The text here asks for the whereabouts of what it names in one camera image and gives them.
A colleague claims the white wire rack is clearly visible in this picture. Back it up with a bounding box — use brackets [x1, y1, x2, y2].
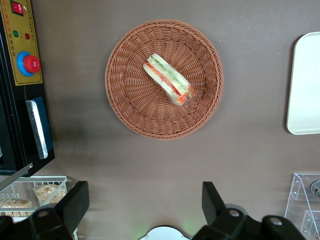
[0, 175, 69, 225]

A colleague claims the clear acrylic bottle rack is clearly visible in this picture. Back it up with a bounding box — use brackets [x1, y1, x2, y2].
[284, 172, 320, 240]

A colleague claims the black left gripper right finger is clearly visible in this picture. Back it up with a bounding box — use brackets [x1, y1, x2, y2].
[191, 181, 253, 240]

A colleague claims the yellow control panel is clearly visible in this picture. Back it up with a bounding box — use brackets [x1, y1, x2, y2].
[0, 0, 44, 87]

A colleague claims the triangle sandwich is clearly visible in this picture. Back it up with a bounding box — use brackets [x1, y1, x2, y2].
[142, 53, 197, 107]

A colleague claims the silver metal handle bar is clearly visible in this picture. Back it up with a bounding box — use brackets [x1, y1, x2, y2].
[25, 99, 49, 160]

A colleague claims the red rocker switch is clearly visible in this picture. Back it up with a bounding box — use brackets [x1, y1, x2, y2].
[10, 1, 25, 16]

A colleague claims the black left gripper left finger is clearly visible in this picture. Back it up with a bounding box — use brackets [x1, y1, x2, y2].
[24, 180, 90, 240]

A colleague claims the black machine cabinet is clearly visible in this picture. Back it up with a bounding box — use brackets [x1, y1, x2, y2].
[0, 0, 56, 177]

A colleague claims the clear bagged snack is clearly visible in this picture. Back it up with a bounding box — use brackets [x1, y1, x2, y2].
[33, 183, 67, 206]
[0, 211, 35, 224]
[0, 198, 33, 210]

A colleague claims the beige plastic tray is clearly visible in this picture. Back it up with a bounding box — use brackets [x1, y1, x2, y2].
[286, 31, 320, 136]

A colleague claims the brown wicker basket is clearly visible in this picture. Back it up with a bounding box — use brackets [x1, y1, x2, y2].
[104, 19, 225, 140]

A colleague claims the red emergency stop button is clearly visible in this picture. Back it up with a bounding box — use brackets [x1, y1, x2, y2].
[16, 51, 41, 77]

